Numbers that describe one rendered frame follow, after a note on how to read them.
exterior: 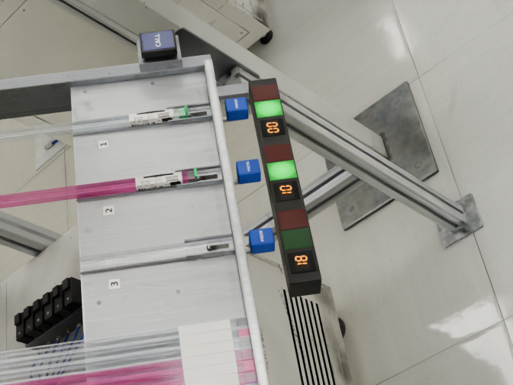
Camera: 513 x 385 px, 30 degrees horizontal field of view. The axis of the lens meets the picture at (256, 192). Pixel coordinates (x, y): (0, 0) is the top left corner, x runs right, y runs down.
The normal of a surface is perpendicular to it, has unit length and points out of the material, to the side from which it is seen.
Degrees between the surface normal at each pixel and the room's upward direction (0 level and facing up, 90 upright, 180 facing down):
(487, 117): 0
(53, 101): 90
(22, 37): 90
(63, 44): 90
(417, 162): 0
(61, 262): 0
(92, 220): 43
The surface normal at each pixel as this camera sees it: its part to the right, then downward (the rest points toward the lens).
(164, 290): -0.01, -0.59
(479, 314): -0.68, -0.35
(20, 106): 0.15, 0.80
